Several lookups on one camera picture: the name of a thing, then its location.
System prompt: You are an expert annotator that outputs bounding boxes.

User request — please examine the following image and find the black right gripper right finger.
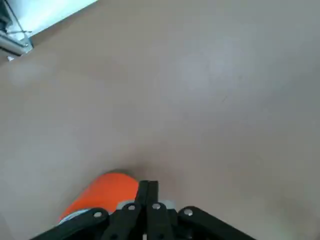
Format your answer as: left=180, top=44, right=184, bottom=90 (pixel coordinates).
left=147, top=180, right=259, bottom=240

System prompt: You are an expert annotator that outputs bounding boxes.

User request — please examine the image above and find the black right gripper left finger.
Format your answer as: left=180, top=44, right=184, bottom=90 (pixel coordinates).
left=31, top=179, right=150, bottom=240

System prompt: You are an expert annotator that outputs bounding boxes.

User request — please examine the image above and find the orange can-shaped bin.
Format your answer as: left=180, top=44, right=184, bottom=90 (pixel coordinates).
left=58, top=172, right=176, bottom=224

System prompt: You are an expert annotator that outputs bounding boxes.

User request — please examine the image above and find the aluminium frame profile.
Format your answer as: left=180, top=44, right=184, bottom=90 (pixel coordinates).
left=0, top=0, right=34, bottom=56

